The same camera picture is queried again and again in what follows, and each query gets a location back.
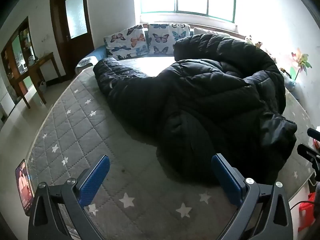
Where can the smartphone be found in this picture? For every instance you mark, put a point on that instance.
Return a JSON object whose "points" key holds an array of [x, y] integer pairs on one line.
{"points": [[24, 187]]}

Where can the grey star quilted mat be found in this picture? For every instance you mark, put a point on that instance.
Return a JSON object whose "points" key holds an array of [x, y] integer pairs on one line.
{"points": [[87, 135]]}

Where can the white cabinet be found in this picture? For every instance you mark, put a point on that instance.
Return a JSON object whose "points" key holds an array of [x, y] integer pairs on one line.
{"points": [[7, 103]]}

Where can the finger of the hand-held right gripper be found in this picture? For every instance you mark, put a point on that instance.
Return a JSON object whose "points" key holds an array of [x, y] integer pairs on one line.
{"points": [[310, 155], [313, 133]]}

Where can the wooden side table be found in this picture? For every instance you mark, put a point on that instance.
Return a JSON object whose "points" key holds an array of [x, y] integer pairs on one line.
{"points": [[43, 62]]}

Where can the panda plush toy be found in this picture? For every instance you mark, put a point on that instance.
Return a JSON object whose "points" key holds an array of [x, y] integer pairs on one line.
{"points": [[248, 39]]}

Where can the black down jacket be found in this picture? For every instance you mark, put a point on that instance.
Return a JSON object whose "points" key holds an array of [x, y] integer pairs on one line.
{"points": [[200, 100]]}

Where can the brown bear plush toy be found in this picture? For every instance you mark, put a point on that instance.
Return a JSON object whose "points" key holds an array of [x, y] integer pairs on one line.
{"points": [[258, 44]]}

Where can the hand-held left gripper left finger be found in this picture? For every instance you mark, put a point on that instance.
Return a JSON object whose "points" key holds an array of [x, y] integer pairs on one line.
{"points": [[93, 180]]}

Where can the dark wooden door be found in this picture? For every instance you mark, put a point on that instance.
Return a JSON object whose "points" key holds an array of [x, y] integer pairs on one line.
{"points": [[75, 42]]}

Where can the blue sofa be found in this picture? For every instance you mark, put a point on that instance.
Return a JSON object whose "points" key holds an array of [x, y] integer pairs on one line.
{"points": [[101, 51]]}

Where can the wooden glass cabinet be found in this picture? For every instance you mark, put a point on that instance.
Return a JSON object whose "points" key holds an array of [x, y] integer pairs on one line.
{"points": [[17, 62]]}

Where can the butterfly print pillow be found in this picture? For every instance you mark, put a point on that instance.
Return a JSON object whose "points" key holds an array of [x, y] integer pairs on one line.
{"points": [[127, 42], [162, 38]]}

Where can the colourful pinwheel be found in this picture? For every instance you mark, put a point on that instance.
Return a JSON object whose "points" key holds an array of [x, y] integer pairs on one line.
{"points": [[301, 60]]}

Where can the red plastic stool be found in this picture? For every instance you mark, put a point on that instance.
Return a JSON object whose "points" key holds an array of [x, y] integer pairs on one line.
{"points": [[306, 212]]}

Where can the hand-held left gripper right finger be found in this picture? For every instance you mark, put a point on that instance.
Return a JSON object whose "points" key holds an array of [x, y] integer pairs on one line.
{"points": [[226, 180]]}

